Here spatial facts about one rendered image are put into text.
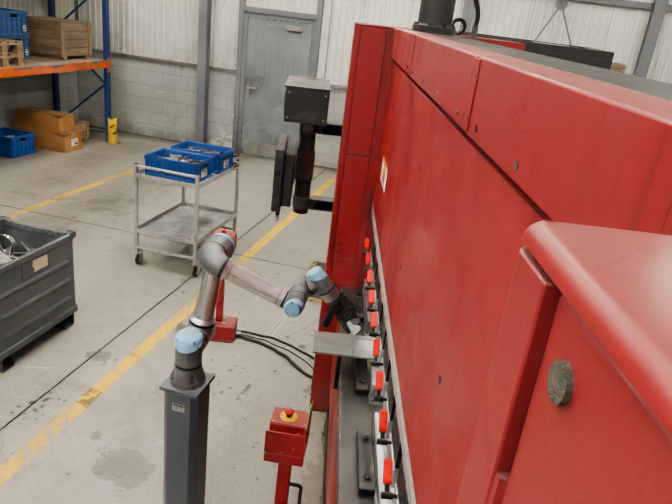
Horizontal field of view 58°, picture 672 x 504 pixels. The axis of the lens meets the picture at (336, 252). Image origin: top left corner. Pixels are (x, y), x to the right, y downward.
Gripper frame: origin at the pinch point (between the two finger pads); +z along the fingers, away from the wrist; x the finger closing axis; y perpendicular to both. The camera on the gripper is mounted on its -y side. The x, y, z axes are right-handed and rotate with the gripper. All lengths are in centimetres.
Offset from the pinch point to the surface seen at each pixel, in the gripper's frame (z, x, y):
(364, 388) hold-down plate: 14.6, -18.5, -4.5
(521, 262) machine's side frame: -105, -216, 68
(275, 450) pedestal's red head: 7, -40, -42
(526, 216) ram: -79, -156, 74
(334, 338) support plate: -1.7, 3.4, -9.2
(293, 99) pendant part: -91, 100, 21
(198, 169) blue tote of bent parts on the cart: -75, 272, -105
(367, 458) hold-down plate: 14, -61, -5
